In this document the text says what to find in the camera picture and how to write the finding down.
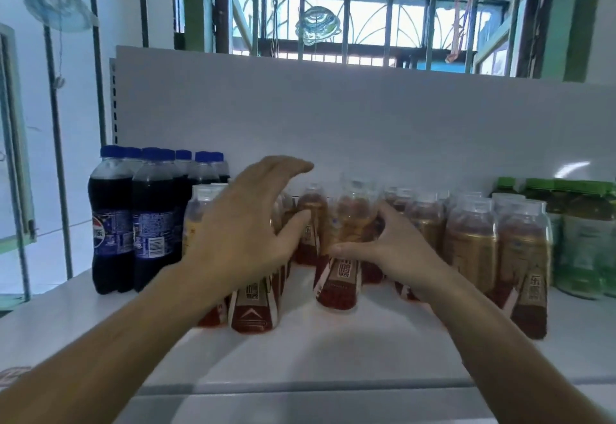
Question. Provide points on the barred window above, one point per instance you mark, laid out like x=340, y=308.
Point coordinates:
x=366, y=24

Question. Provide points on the small brass pendant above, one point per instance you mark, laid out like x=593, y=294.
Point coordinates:
x=60, y=82

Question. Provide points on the group of blue-capped cola bottles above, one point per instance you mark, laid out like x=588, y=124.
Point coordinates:
x=135, y=217

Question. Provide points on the pink hanging cloth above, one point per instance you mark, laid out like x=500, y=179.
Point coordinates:
x=460, y=39

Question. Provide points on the person's left hand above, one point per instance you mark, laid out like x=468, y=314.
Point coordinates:
x=241, y=236

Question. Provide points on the round glass hanging disc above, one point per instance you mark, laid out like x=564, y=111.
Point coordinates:
x=60, y=7
x=318, y=24

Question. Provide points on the person's right forearm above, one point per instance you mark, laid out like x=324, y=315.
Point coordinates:
x=510, y=361

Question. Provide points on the row of green-capped bottles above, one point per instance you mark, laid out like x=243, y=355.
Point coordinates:
x=582, y=236

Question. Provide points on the gold red drink bottle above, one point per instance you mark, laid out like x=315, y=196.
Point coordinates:
x=337, y=289

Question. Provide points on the person's left forearm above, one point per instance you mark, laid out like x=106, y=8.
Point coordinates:
x=87, y=361

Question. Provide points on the white metal shelf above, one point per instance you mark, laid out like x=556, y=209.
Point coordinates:
x=366, y=111

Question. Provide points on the row of amber drink bottles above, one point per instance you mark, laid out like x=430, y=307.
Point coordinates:
x=481, y=245

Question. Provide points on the person's right hand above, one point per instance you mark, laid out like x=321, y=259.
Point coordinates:
x=399, y=255

